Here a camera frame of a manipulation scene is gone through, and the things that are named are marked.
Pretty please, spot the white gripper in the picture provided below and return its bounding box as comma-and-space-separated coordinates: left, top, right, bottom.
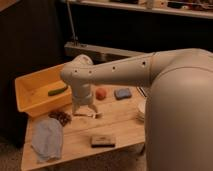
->
71, 84, 98, 115

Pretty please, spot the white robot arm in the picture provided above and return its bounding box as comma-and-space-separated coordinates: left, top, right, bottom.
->
60, 48, 213, 171

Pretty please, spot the metal fork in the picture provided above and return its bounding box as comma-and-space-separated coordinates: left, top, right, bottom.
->
73, 113, 102, 119

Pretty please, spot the orange red toy fruit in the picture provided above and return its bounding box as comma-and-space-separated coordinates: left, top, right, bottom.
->
95, 88, 107, 100

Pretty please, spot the black brush block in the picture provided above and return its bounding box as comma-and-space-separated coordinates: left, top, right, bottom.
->
91, 135, 116, 148

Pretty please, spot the blue sponge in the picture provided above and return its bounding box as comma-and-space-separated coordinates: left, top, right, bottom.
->
114, 88, 132, 100

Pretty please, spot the wooden table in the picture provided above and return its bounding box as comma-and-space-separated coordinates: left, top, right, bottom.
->
21, 85, 145, 171

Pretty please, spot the yellow plastic bin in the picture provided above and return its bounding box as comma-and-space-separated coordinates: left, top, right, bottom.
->
15, 64, 71, 118

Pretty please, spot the blue cloth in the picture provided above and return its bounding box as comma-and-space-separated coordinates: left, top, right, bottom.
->
31, 118, 63, 163

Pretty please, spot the grey metal shelf beam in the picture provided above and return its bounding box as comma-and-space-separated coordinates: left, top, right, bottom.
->
64, 42, 153, 64

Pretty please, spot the stack of white bowls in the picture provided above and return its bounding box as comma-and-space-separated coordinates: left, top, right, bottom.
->
137, 101, 146, 121

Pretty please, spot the metal vertical pole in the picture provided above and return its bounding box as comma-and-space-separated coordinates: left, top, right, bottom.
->
66, 0, 78, 46

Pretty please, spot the upper shelf with items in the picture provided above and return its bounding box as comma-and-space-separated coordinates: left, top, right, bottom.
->
61, 0, 213, 20

